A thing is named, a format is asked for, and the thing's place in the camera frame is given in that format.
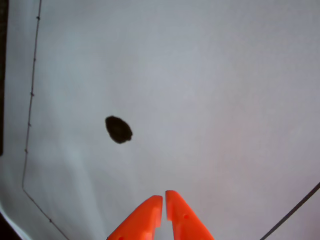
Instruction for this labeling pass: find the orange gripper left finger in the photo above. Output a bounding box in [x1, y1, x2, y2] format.
[106, 195, 164, 240]

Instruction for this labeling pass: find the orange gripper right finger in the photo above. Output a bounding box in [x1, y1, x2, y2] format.
[165, 190, 215, 240]

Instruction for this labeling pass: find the black marker dot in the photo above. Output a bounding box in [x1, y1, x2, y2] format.
[104, 115, 134, 145]

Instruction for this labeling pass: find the white sheet with drawn rectangle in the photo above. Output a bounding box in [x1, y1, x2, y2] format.
[1, 0, 320, 240]

